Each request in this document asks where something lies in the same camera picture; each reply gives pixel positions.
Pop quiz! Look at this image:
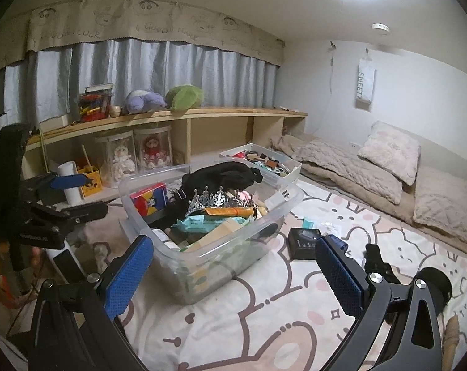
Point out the colourful card box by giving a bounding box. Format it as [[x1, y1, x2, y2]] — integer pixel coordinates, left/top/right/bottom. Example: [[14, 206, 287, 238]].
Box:
[[129, 183, 167, 217]]

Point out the plywood wooden block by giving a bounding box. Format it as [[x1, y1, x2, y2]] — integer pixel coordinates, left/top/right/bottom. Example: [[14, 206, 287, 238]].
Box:
[[185, 218, 242, 252]]

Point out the orange cream tube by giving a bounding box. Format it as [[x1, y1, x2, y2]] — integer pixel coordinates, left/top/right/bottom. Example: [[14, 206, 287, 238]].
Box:
[[204, 207, 255, 219]]

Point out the black cloth bag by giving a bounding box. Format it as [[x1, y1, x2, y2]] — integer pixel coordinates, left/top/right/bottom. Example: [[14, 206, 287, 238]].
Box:
[[180, 161, 264, 199]]

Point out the silver tiara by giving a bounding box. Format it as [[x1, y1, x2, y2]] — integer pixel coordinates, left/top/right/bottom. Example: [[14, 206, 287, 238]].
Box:
[[185, 186, 255, 216]]

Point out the white box of clutter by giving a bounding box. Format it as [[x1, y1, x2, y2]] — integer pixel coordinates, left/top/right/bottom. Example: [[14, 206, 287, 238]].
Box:
[[219, 143, 301, 186]]

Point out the black glove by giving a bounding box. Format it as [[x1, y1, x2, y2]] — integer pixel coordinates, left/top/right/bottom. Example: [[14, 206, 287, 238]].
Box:
[[364, 244, 400, 284]]

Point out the blue round case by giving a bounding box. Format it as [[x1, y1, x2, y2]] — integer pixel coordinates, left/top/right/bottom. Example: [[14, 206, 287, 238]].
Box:
[[326, 235, 348, 253]]

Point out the white paper roll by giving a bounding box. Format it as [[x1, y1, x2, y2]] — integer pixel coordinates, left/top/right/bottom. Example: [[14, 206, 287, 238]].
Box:
[[57, 161, 83, 206]]

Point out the black sun visor cap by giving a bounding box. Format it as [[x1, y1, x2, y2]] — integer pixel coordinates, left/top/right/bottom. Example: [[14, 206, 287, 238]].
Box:
[[415, 267, 453, 316]]

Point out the yellow toy box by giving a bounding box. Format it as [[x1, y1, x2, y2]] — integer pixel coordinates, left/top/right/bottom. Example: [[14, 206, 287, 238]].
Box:
[[78, 165, 103, 198]]

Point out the small black box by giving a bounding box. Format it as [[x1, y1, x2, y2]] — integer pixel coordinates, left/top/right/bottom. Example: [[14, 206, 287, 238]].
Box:
[[287, 228, 321, 260]]

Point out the wooden bedside shelf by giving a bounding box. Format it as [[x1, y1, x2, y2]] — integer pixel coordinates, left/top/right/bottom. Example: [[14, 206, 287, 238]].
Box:
[[0, 106, 309, 202]]

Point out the cardboard tube with twine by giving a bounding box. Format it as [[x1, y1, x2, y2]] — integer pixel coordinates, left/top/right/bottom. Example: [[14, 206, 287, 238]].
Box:
[[441, 315, 460, 371]]

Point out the bunny print blanket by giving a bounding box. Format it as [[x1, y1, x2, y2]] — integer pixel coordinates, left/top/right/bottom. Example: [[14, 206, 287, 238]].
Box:
[[119, 179, 467, 370]]

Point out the doll in clear case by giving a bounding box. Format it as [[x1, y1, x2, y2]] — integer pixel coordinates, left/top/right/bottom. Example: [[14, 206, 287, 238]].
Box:
[[94, 131, 138, 189], [134, 126, 173, 173]]

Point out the large beige pillow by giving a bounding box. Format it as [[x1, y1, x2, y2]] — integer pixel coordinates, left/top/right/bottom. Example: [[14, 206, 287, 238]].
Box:
[[413, 167, 467, 245]]

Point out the grey curtain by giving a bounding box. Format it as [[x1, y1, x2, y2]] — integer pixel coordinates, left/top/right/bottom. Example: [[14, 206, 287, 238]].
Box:
[[0, 39, 278, 126]]

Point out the red toy box on shelf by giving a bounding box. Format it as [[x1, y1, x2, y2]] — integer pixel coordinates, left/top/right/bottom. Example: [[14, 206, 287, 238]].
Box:
[[78, 83, 113, 122]]

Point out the folded beige quilt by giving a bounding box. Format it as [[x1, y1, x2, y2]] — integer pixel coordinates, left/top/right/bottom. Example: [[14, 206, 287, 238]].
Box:
[[292, 139, 403, 205]]

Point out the small beige pillow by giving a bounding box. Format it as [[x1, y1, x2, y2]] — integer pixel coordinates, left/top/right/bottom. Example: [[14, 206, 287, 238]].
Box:
[[357, 122, 421, 186]]

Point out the purple plush toy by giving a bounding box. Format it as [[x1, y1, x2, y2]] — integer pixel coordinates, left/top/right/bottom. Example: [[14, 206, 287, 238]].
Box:
[[124, 90, 167, 114]]

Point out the green tissue pack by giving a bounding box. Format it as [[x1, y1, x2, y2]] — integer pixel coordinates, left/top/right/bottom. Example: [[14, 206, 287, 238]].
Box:
[[173, 215, 252, 234]]

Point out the clear plastic storage bin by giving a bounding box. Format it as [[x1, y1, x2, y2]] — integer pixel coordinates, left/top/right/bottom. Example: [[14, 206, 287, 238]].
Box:
[[118, 158, 303, 304]]

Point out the green plush toy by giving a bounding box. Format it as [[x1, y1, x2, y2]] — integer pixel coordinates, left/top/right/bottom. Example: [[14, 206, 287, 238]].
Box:
[[165, 85, 204, 111]]

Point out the white hanging paper bag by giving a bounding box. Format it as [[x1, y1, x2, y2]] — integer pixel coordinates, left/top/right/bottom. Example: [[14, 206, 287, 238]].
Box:
[[356, 49, 376, 105]]

